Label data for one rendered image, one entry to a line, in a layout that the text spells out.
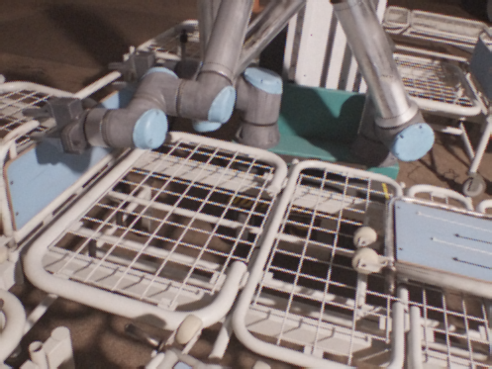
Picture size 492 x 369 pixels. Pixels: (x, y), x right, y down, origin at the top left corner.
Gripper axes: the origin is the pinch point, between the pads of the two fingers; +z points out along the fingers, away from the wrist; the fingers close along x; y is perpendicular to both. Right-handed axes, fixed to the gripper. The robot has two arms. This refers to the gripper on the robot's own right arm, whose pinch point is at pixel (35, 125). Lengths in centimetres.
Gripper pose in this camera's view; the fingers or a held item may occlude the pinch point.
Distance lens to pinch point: 128.4
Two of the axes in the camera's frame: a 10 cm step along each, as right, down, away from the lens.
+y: 2.7, -4.7, 8.4
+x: -0.7, -8.8, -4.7
